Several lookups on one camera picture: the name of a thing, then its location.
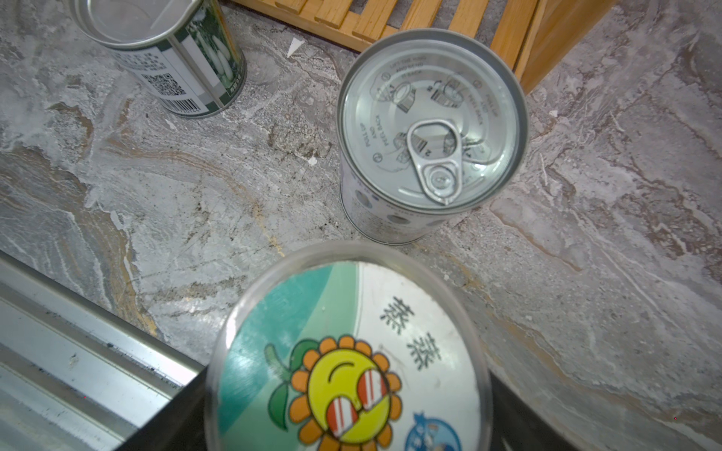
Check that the sunflower seed jar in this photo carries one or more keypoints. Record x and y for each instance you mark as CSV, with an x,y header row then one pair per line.
x,y
348,346

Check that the tin can with pull tab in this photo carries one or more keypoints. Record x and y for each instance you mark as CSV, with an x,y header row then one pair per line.
x,y
431,124

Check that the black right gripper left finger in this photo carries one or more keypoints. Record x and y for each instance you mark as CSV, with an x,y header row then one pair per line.
x,y
179,425

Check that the green label tin can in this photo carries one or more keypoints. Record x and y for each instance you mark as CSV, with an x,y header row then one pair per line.
x,y
182,50

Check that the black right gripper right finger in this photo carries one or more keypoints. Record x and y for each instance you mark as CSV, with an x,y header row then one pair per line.
x,y
517,427

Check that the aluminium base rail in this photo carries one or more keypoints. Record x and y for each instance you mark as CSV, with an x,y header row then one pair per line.
x,y
73,375

